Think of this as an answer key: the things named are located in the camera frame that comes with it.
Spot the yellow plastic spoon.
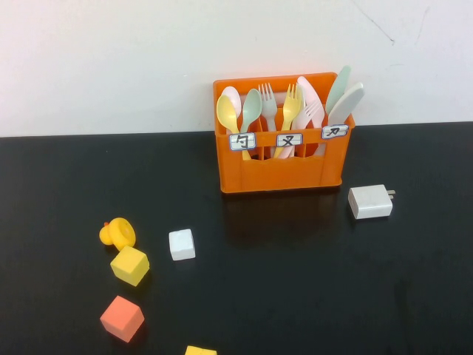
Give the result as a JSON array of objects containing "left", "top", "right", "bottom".
[{"left": 216, "top": 95, "right": 253, "bottom": 160}]

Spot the grey plastic fork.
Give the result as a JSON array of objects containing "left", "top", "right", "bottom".
[{"left": 257, "top": 82, "right": 278, "bottom": 132}]

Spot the white foam cube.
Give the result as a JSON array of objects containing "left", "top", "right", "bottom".
[{"left": 168, "top": 228, "right": 196, "bottom": 262}]

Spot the pink plastic fork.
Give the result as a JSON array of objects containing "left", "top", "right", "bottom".
[{"left": 279, "top": 98, "right": 325, "bottom": 160}]

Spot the orange plastic cutlery holder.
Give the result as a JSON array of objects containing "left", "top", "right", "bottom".
[{"left": 212, "top": 72, "right": 356, "bottom": 195}]

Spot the paper label spoon character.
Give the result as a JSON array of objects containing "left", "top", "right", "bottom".
[{"left": 228, "top": 132, "right": 257, "bottom": 152}]

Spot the paper label fork character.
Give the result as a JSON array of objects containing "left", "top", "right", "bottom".
[{"left": 276, "top": 132, "right": 304, "bottom": 148}]

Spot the green plastic spoon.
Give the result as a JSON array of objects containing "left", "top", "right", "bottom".
[{"left": 239, "top": 88, "right": 262, "bottom": 134}]

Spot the pale pink plastic spoon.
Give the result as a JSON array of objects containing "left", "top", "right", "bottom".
[{"left": 220, "top": 86, "right": 242, "bottom": 112}]

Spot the yellow plastic fork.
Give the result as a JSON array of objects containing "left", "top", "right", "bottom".
[{"left": 273, "top": 83, "right": 302, "bottom": 159}]

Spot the paper label knife character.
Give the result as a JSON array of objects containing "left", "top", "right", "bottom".
[{"left": 320, "top": 124, "right": 350, "bottom": 141}]

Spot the pink plastic knife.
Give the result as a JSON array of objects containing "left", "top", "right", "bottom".
[{"left": 296, "top": 75, "right": 326, "bottom": 126}]

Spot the grey plastic knife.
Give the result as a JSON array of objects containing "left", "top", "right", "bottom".
[{"left": 327, "top": 81, "right": 366, "bottom": 126}]

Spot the yellow rubber duck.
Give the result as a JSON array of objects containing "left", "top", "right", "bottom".
[{"left": 98, "top": 217, "right": 137, "bottom": 249}]

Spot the white charger plug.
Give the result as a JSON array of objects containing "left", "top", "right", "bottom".
[{"left": 347, "top": 183, "right": 396, "bottom": 220}]

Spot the green plastic knife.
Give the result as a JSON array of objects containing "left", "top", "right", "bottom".
[{"left": 324, "top": 65, "right": 352, "bottom": 115}]

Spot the yellow foam cube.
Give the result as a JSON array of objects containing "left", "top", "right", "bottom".
[
  {"left": 183, "top": 345, "right": 218, "bottom": 355},
  {"left": 109, "top": 245, "right": 151, "bottom": 288}
]

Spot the orange foam cube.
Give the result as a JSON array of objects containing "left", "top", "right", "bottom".
[{"left": 99, "top": 294, "right": 146, "bottom": 344}]

